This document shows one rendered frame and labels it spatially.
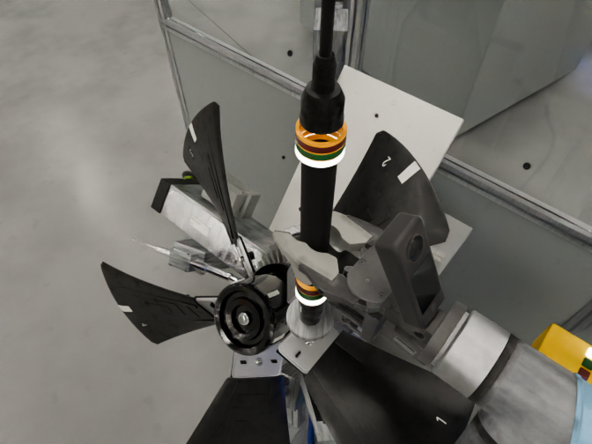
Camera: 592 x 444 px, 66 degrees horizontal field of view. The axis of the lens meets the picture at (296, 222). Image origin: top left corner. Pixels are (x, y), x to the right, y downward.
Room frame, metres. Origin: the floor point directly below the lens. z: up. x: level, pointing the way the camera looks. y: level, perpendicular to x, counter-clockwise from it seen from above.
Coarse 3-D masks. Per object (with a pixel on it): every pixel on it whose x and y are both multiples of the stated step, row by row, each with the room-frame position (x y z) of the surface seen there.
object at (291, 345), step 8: (288, 336) 0.30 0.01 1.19; (328, 336) 0.30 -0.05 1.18; (336, 336) 0.30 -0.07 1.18; (280, 344) 0.29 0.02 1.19; (288, 344) 0.29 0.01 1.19; (296, 344) 0.29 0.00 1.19; (304, 344) 0.29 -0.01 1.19; (312, 344) 0.29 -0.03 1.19; (320, 344) 0.29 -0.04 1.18; (328, 344) 0.29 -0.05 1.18; (280, 352) 0.27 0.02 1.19; (288, 352) 0.27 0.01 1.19; (296, 352) 0.27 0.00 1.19; (304, 352) 0.27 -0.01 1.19; (312, 352) 0.27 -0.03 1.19; (320, 352) 0.28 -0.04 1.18; (296, 360) 0.26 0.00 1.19; (304, 360) 0.26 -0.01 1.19; (312, 360) 0.26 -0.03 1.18; (304, 368) 0.25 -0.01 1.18
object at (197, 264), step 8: (136, 240) 0.59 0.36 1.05; (160, 248) 0.55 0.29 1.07; (168, 256) 0.53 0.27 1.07; (192, 264) 0.50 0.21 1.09; (200, 264) 0.49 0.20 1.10; (208, 264) 0.49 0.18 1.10; (208, 272) 0.48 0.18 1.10; (216, 272) 0.47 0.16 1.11; (224, 272) 0.47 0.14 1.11; (232, 280) 0.45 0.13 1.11
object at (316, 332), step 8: (296, 304) 0.31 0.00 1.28; (328, 304) 0.31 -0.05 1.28; (288, 312) 0.30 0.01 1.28; (296, 312) 0.30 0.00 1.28; (328, 312) 0.30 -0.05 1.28; (288, 320) 0.29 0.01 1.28; (296, 320) 0.29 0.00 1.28; (328, 320) 0.29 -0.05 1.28; (296, 328) 0.27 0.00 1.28; (304, 328) 0.27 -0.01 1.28; (312, 328) 0.27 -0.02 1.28; (320, 328) 0.27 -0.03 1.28; (328, 328) 0.27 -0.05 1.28; (296, 336) 0.26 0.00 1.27; (304, 336) 0.26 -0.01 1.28; (312, 336) 0.26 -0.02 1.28; (320, 336) 0.26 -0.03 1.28
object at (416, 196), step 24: (384, 144) 0.51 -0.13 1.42; (360, 168) 0.50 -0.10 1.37; (360, 192) 0.45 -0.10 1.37; (384, 192) 0.42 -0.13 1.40; (408, 192) 0.40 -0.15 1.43; (432, 192) 0.39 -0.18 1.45; (360, 216) 0.41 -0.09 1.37; (384, 216) 0.39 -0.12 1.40; (432, 216) 0.36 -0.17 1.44; (432, 240) 0.33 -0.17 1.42
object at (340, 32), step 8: (320, 8) 0.95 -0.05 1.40; (336, 8) 0.95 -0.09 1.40; (320, 16) 0.92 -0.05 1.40; (336, 16) 0.92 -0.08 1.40; (344, 16) 0.92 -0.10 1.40; (320, 24) 0.89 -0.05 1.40; (336, 24) 0.89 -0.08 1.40; (344, 24) 0.89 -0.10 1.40; (336, 32) 0.87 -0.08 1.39; (344, 32) 0.86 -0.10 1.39; (336, 40) 0.86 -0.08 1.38; (344, 40) 0.86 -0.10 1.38; (336, 48) 0.86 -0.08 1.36; (344, 48) 0.86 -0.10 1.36; (336, 56) 0.86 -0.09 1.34; (344, 56) 0.86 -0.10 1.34
